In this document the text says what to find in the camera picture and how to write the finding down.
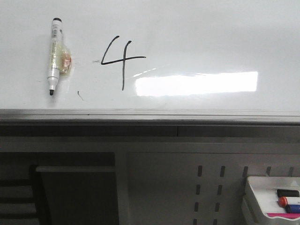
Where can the white whiteboard marker with tape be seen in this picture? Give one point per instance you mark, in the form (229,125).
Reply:
(60,61)

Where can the white whiteboard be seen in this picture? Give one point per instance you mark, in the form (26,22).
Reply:
(198,60)

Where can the white slotted pegboard panel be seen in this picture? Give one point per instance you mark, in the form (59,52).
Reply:
(197,188)

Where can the dark panel with white top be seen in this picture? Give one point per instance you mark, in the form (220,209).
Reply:
(81,195)

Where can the white plastic marker tray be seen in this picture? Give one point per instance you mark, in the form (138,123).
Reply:
(261,198)

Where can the black marker in tray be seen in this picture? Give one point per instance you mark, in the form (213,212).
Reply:
(288,193)

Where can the red capped marker in tray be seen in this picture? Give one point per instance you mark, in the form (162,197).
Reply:
(284,201)

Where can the blue capped marker in tray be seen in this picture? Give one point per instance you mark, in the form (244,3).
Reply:
(292,208)

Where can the pink eraser in tray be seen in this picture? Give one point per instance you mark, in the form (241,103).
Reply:
(284,215)

